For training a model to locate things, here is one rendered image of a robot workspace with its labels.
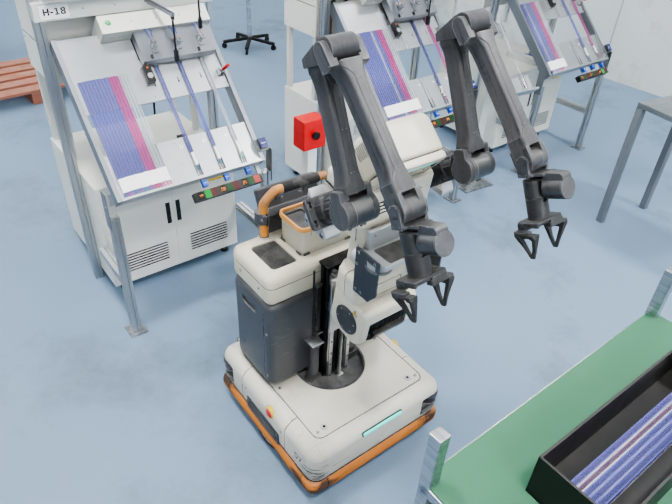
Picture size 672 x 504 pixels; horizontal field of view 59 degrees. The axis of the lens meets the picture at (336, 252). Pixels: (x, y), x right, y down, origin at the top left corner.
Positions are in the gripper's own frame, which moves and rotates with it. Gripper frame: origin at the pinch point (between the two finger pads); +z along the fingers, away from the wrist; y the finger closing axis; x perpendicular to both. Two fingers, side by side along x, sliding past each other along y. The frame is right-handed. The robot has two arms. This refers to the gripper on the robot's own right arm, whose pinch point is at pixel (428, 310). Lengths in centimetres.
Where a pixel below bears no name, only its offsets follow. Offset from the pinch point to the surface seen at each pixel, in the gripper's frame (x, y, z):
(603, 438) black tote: -29.9, 15.1, 31.3
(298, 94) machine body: 227, 124, -54
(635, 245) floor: 93, 249, 81
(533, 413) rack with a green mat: -17.2, 9.2, 26.3
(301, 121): 161, 80, -41
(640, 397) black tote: -29, 33, 31
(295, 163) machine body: 251, 124, -10
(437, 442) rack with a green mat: -22.4, -23.3, 12.4
